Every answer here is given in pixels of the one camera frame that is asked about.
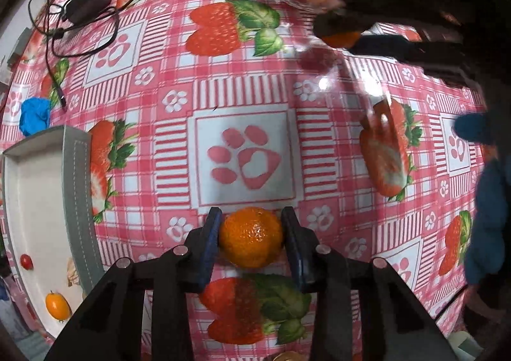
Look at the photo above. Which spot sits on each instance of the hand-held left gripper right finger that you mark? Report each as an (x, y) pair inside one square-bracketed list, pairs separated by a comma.
[(294, 249)]

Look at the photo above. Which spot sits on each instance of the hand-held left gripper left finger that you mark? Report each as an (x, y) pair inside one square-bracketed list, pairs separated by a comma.
[(210, 243)]

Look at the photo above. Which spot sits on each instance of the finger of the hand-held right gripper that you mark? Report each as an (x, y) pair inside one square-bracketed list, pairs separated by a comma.
[(383, 45), (339, 24)]

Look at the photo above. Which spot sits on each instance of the orange tangerine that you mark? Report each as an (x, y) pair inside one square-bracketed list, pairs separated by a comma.
[(341, 40), (251, 237)]

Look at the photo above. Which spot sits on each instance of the brown walnut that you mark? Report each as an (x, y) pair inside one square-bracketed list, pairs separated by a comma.
[(288, 357), (72, 272)]

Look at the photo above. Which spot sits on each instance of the white rectangular tray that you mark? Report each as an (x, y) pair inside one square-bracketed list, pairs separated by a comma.
[(36, 205)]

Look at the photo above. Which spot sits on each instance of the red cherry tomato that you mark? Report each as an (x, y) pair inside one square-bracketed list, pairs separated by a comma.
[(26, 261)]

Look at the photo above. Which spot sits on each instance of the pink checked strawberry tablecloth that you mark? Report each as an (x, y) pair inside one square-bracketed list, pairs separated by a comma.
[(247, 105)]

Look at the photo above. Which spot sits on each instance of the small yellow citrus fruit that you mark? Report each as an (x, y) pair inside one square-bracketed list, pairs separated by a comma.
[(57, 306)]

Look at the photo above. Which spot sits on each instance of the person's blue fleece clothing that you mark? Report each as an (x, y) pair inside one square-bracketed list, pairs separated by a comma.
[(489, 225)]

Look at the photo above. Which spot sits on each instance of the blue cloth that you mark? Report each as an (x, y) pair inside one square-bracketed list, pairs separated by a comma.
[(35, 117)]

